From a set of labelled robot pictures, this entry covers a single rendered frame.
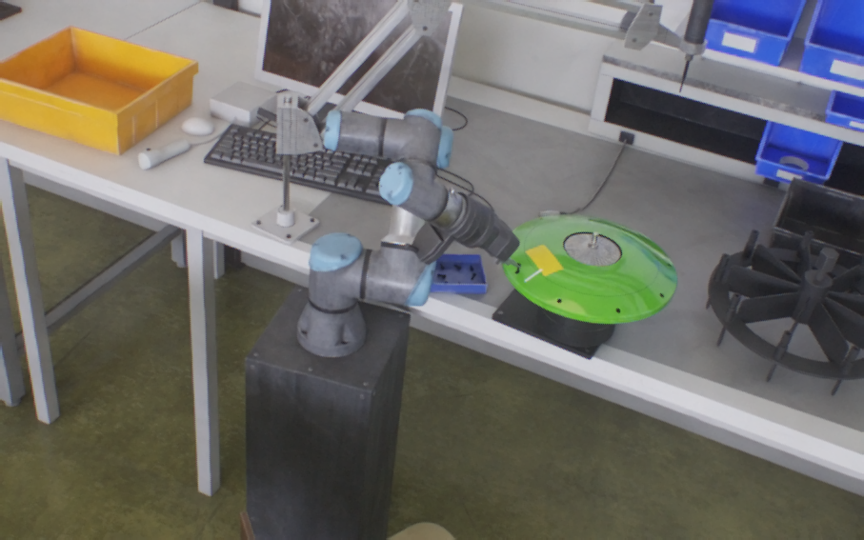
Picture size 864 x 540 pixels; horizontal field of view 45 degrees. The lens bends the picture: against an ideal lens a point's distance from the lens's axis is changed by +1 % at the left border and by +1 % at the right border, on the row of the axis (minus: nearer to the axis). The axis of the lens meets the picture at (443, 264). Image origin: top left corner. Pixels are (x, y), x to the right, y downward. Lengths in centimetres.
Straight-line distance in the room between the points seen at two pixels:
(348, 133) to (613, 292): 52
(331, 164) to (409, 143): 70
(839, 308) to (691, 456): 120
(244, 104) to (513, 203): 68
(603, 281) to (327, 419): 56
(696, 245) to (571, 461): 95
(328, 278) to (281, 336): 19
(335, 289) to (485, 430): 128
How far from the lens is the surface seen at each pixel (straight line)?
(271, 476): 208
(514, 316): 192
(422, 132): 161
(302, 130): 197
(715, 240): 229
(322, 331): 187
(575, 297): 174
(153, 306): 340
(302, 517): 213
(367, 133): 161
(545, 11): 192
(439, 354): 324
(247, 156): 231
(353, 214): 216
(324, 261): 179
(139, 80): 262
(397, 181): 156
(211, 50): 284
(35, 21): 302
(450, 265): 204
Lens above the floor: 210
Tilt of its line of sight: 35 degrees down
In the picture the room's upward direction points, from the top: 7 degrees clockwise
